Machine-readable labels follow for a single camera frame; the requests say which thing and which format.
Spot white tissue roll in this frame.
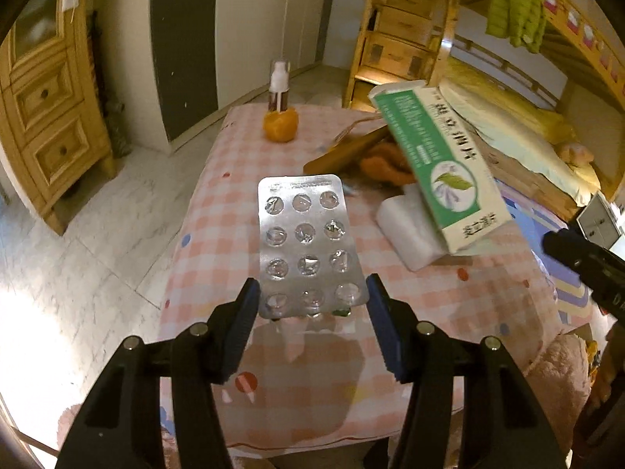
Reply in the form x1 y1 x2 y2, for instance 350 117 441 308
375 188 470 272

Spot orange tangerine peel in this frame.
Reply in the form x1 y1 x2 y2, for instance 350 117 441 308
262 107 300 143

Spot white wardrobe with dark panel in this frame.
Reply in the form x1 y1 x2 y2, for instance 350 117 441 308
149 0 338 152

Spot tan plush toy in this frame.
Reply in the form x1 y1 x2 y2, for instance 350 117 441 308
557 141 596 164

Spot wooden bunk bed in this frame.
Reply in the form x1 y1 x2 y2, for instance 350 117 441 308
342 0 625 226

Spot silver pill blister pack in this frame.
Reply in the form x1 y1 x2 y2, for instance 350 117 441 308
257 174 370 320

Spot pink fluffy cloth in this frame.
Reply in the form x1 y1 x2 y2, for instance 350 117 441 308
525 335 594 455

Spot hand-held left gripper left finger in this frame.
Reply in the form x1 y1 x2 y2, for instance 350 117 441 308
55 277 261 469

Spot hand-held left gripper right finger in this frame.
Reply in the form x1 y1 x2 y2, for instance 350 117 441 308
366 274 570 469

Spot pink checked tablecloth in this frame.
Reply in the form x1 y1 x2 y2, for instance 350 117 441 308
159 102 562 455

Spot striped oval rug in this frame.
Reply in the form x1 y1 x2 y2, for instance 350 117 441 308
498 186 594 338

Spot brown spray bottle white cap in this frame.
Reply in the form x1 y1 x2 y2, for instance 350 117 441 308
267 60 291 114

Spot wooden stair drawers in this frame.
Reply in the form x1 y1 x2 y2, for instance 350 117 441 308
344 0 457 108

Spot yellow blanket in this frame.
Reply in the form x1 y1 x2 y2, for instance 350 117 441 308
446 54 570 113

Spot orange peel piece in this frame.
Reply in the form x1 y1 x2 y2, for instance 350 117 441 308
359 139 413 186

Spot pale yellow bed sheet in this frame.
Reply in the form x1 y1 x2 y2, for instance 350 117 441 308
439 78 604 208

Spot green puffer jacket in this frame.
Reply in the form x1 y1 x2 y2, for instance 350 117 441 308
485 0 548 54

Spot wooden cabinet with drawers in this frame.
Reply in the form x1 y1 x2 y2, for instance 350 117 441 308
0 0 118 235

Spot grey nightstand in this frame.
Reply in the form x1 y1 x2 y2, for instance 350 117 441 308
576 190 625 255

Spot green and white medicine box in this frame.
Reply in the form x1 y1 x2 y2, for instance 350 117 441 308
368 81 513 255

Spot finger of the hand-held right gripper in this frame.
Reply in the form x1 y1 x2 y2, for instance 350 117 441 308
542 229 625 320

